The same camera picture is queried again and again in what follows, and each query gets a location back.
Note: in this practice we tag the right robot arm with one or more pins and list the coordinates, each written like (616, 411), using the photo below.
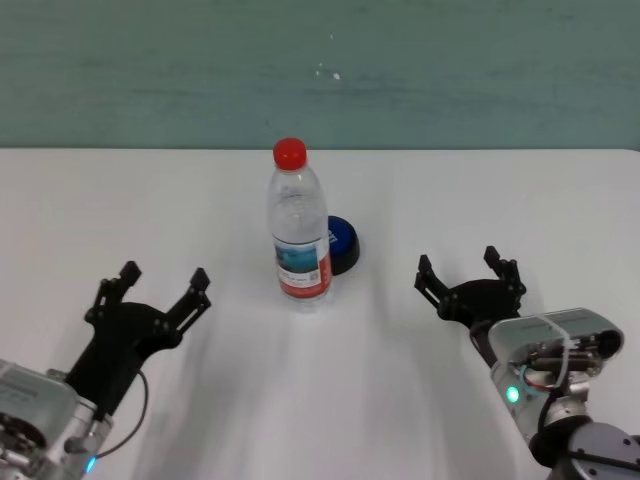
(595, 445)

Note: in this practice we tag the blue button black base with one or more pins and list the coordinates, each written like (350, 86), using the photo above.
(345, 242)

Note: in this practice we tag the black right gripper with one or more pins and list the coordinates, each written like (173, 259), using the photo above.
(482, 300)

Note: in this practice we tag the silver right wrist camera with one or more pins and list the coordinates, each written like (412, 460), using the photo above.
(550, 330)

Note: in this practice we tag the white right camera zip tie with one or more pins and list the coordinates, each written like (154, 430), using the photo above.
(562, 350)

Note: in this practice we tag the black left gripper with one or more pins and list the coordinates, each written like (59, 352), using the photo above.
(125, 340)

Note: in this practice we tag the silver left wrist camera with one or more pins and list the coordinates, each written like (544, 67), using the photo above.
(35, 400)

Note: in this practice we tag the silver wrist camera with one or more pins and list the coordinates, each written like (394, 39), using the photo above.
(550, 330)
(35, 400)

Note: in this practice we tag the clear water bottle red cap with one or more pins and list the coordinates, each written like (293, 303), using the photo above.
(299, 225)

